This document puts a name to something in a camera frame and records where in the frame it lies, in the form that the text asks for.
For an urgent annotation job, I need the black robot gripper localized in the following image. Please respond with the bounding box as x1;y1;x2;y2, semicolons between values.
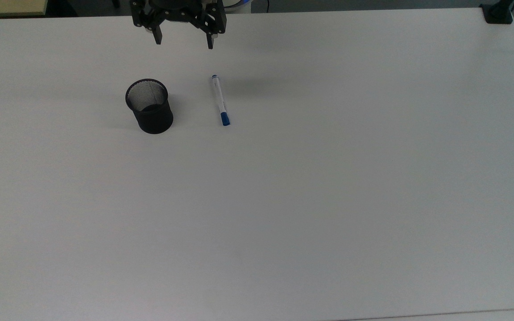
129;0;228;50

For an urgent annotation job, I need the white marker with blue cap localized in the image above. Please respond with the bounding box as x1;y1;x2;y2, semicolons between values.
211;74;232;127

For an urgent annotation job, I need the black mesh pen cup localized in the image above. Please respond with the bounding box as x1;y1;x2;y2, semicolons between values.
125;78;174;135

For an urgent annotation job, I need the yellow board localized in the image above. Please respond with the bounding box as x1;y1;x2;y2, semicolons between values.
0;0;48;18

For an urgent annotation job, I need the black table clamp mount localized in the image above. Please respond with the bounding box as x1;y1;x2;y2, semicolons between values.
481;0;514;25

